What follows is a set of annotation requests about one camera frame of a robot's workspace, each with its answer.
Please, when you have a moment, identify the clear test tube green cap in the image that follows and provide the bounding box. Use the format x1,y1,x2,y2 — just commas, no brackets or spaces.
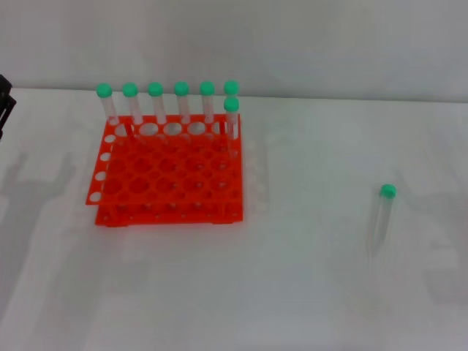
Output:
147,82,168,126
368,184,398,257
223,97,241,160
96,83,121,125
121,83,146,127
199,80,216,124
173,80,192,125
223,80,241,100

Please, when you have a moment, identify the orange test tube rack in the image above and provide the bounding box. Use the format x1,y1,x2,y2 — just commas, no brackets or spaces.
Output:
86,113,244,228

